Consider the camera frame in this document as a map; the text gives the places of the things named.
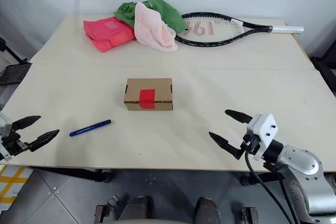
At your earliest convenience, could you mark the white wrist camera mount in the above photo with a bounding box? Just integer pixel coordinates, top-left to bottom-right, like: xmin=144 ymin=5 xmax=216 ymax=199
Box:
xmin=0 ymin=113 xmax=13 ymax=162
xmin=246 ymin=113 xmax=280 ymax=161

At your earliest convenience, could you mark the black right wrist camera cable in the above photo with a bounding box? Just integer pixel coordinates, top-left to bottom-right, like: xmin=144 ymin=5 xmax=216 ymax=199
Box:
xmin=244 ymin=150 xmax=296 ymax=224

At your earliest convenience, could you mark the black stand rod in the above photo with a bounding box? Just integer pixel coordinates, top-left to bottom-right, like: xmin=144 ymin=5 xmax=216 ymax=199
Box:
xmin=0 ymin=37 xmax=29 ymax=65

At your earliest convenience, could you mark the dark chair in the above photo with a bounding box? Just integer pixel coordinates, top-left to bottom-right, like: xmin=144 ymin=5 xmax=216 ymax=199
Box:
xmin=309 ymin=42 xmax=336 ymax=91

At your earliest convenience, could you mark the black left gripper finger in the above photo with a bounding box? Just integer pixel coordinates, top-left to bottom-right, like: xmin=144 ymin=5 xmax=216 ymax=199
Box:
xmin=28 ymin=129 xmax=60 ymax=153
xmin=12 ymin=115 xmax=42 ymax=132

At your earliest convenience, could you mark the cardboard box with red tape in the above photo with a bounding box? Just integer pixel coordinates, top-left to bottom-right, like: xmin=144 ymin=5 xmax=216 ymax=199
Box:
xmin=123 ymin=78 xmax=174 ymax=112

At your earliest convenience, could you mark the green cloth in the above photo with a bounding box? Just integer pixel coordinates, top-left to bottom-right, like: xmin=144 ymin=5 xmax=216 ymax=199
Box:
xmin=113 ymin=0 xmax=188 ymax=34

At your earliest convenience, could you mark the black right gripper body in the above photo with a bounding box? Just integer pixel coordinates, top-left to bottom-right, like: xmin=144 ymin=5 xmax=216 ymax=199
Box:
xmin=239 ymin=132 xmax=263 ymax=156

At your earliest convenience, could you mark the blue pen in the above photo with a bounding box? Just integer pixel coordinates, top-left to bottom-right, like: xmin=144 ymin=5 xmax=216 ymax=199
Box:
xmin=69 ymin=119 xmax=112 ymax=137

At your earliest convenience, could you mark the rusty metal bracket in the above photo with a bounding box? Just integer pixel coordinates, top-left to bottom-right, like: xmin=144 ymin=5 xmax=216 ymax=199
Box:
xmin=240 ymin=206 xmax=261 ymax=224
xmin=94 ymin=195 xmax=119 ymax=224

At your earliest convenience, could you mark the black mesh seat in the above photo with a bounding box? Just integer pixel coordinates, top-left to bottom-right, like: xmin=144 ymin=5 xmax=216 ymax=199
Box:
xmin=0 ymin=62 xmax=33 ymax=86

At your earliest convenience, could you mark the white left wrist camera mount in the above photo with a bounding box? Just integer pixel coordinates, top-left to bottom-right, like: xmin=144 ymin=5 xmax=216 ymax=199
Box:
xmin=0 ymin=113 xmax=13 ymax=162

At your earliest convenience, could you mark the pink towel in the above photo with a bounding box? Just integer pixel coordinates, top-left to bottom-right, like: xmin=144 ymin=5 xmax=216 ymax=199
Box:
xmin=134 ymin=2 xmax=179 ymax=52

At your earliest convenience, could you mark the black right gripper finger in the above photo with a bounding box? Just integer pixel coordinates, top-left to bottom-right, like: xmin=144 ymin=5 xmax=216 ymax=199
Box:
xmin=225 ymin=109 xmax=254 ymax=125
xmin=208 ymin=131 xmax=246 ymax=161

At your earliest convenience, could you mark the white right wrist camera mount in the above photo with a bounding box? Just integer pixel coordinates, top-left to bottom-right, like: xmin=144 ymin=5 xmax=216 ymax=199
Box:
xmin=246 ymin=113 xmax=280 ymax=161

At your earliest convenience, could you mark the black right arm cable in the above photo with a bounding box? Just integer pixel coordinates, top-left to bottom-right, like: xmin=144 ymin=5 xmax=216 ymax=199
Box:
xmin=278 ymin=171 xmax=301 ymax=224

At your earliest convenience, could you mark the red fabric bag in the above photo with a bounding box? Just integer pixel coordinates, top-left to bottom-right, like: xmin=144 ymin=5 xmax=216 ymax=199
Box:
xmin=83 ymin=16 xmax=137 ymax=53

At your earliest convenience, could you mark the black tennis racket white grip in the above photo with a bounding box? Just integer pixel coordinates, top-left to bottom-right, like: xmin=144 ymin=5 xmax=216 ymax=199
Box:
xmin=174 ymin=12 xmax=305 ymax=49

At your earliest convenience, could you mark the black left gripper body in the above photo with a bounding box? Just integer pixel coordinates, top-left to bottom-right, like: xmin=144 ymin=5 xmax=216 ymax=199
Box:
xmin=1 ymin=129 xmax=30 ymax=156

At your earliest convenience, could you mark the dark rounded shape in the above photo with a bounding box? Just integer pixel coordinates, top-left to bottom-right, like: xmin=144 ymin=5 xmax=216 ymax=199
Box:
xmin=195 ymin=197 xmax=222 ymax=224
xmin=119 ymin=196 xmax=155 ymax=221

